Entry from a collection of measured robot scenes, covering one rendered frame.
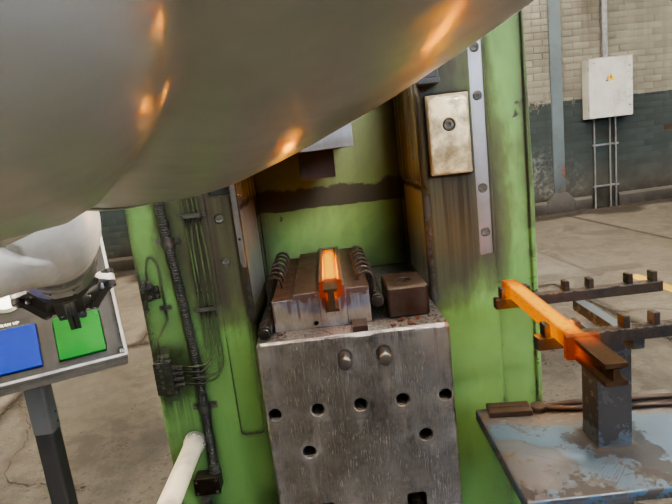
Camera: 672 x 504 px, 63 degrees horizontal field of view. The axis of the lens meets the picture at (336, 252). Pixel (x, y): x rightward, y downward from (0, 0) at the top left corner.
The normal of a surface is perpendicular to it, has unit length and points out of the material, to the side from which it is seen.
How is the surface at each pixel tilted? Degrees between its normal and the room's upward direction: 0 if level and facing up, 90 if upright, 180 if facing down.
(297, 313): 90
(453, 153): 90
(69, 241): 131
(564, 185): 90
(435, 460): 90
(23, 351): 60
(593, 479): 0
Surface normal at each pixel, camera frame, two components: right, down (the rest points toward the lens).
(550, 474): -0.11, -0.97
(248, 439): 0.03, 0.19
